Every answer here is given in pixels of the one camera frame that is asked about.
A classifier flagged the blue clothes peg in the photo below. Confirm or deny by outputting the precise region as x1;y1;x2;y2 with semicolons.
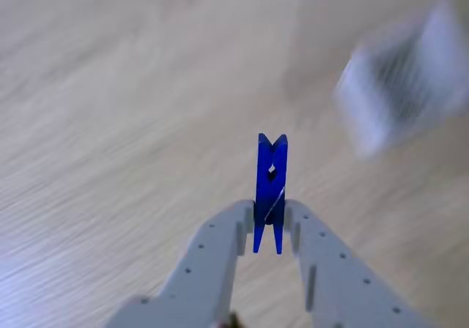
252;133;290;256

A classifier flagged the small white lattice crate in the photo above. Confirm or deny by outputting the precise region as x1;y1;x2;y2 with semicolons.
332;0;469;161

